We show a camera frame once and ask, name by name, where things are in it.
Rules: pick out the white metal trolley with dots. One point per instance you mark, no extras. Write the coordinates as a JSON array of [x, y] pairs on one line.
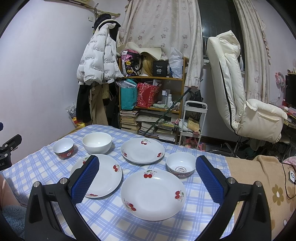
[[191, 125]]

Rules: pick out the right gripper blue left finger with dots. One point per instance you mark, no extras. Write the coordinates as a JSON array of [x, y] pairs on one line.
[[41, 221]]

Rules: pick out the black box with 40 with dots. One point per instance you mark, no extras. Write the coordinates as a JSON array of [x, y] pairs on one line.
[[160, 68]]

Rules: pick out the large white bowl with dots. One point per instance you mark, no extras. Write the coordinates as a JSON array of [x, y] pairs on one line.
[[97, 143]]

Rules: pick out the patterned bowl with red seal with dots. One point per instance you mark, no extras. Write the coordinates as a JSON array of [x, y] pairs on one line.
[[181, 164]]

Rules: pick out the blue fluffy towel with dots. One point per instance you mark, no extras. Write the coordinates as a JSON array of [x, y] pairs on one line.
[[15, 216]]

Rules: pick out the beige flower blanket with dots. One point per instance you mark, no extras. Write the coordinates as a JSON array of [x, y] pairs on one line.
[[268, 173]]

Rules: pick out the cream office chair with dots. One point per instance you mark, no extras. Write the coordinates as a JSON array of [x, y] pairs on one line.
[[247, 118]]

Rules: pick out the blue plaid tablecloth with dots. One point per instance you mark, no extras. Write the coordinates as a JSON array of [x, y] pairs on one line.
[[107, 216]]

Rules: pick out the red patterned bag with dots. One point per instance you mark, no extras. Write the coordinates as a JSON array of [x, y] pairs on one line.
[[147, 95]]

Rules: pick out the floral curtain right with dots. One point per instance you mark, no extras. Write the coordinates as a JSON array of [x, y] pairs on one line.
[[256, 52]]

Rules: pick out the white puffer jacket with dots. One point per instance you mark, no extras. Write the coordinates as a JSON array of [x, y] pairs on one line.
[[98, 62]]

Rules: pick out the teal shopping bag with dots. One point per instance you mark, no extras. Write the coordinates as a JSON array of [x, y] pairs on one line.
[[128, 94]]

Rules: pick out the wooden bookshelf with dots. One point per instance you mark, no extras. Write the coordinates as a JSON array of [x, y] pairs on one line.
[[158, 121]]

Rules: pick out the stack of books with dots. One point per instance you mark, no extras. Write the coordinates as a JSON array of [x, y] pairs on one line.
[[128, 121]]

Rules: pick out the pink desk fan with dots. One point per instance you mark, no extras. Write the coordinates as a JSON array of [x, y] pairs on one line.
[[280, 82]]

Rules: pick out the cherry plate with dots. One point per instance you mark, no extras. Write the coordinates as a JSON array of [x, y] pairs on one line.
[[107, 179], [153, 195], [142, 150]]

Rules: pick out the small red-sided bowl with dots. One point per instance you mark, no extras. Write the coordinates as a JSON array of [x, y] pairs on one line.
[[64, 148]]

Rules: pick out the floral curtain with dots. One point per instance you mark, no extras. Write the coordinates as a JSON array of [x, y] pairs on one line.
[[256, 52], [166, 25]]

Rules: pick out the beige coat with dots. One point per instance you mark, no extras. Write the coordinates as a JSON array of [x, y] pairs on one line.
[[97, 109]]

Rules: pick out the floral curtain left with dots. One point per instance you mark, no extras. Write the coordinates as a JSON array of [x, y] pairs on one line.
[[166, 25]]

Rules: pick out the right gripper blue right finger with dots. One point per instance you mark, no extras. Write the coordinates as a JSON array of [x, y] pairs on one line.
[[253, 222]]

